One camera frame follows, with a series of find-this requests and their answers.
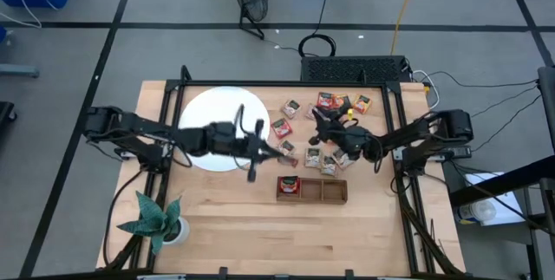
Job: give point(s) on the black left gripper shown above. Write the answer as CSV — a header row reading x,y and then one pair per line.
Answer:
x,y
230,141

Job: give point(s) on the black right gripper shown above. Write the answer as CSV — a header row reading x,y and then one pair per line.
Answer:
x,y
353,143

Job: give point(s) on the beige vanilla cinnamon tea bag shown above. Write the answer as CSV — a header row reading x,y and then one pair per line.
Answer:
x,y
291,108
288,146
342,160
328,166
313,158
308,113

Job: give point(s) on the orange mango tea bag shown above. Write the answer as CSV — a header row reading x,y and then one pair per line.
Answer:
x,y
341,100
362,104

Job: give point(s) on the red tea bag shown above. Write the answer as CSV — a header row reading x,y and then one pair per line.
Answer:
x,y
282,128
325,100
289,185

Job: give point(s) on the wooden tea box organizer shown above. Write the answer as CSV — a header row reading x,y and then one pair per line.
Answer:
x,y
323,190

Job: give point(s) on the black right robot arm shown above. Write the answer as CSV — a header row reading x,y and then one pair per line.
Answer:
x,y
416,134

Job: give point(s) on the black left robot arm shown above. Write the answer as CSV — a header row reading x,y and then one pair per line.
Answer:
x,y
130,126

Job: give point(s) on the black computer case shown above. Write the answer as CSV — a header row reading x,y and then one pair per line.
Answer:
x,y
351,69

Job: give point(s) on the white round plate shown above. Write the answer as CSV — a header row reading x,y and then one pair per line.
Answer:
x,y
208,106

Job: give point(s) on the green plant in white pot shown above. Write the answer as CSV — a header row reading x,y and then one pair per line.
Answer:
x,y
152,221

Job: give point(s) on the white plastic bottle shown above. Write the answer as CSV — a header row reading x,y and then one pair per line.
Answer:
x,y
481,211

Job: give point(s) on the black metal stand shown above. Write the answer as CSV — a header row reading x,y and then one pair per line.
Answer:
x,y
498,182

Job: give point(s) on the white sheet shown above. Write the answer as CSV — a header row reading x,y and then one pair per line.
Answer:
x,y
509,215

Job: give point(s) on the black metal table frame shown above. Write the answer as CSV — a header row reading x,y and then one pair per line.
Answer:
x,y
282,84

